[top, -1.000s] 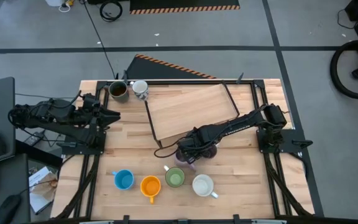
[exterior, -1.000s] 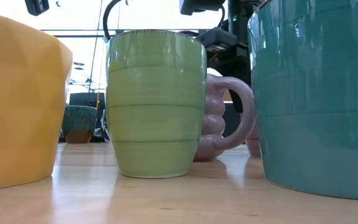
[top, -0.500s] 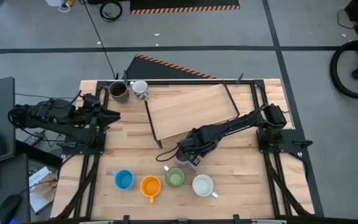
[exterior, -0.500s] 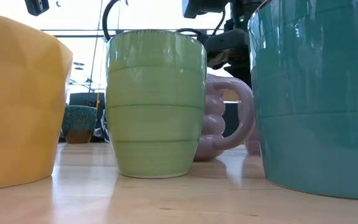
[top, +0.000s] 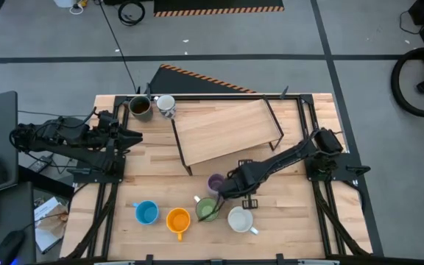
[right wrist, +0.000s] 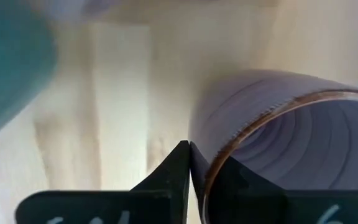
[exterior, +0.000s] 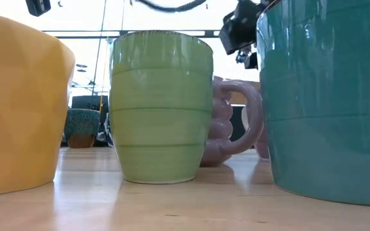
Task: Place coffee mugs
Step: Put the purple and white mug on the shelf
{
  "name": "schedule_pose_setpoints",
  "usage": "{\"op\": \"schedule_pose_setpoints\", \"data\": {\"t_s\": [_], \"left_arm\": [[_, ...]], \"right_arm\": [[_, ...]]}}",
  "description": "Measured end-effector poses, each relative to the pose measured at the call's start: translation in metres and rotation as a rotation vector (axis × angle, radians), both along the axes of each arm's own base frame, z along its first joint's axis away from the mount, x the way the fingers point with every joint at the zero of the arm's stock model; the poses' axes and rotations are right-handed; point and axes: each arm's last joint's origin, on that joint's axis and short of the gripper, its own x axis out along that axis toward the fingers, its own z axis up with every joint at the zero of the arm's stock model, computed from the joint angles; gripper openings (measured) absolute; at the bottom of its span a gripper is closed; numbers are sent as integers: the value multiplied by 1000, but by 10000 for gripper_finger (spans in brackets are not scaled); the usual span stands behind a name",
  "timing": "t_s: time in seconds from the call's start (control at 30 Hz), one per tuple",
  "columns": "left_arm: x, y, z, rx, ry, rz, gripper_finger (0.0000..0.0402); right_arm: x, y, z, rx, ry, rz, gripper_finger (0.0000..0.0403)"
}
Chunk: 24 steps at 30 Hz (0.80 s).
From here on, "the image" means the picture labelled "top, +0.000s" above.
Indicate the yellow orange mug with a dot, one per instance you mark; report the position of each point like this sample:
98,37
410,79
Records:
178,221

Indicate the black computer mouse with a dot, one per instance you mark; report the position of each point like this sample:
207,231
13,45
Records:
9,246

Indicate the black hazard striped floor mat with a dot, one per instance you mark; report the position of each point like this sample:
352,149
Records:
215,4
182,82

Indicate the purple ribbed mug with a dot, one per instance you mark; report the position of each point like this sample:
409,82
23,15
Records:
213,181

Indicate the dark green speckled mug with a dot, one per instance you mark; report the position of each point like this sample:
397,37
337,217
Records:
140,107

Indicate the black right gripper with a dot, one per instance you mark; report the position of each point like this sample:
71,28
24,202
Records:
247,180

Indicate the light blue mug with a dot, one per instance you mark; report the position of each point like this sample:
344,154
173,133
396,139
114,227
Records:
146,212

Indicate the white paper notebook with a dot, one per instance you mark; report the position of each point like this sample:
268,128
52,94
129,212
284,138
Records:
48,213

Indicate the teal mug white interior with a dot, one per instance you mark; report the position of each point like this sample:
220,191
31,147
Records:
238,219

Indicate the white patterned mug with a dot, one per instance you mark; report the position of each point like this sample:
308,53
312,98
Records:
166,104

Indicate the light green ribbed mug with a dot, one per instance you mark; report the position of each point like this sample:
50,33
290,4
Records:
202,208

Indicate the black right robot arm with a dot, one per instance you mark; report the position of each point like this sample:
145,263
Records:
289,156

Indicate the black aluminium table frame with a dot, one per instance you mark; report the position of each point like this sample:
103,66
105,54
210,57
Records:
234,97

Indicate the wooden shelf black legs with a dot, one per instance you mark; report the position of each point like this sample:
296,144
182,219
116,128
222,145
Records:
226,130

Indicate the black power adapter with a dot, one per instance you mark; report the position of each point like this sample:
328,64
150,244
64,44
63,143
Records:
39,163

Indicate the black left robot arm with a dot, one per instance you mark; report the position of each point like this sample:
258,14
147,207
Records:
50,141

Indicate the black low desk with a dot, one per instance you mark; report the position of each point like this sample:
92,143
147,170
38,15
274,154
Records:
13,213

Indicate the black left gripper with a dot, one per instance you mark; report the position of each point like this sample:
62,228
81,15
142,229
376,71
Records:
105,134

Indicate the white container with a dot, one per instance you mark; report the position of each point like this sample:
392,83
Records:
64,3

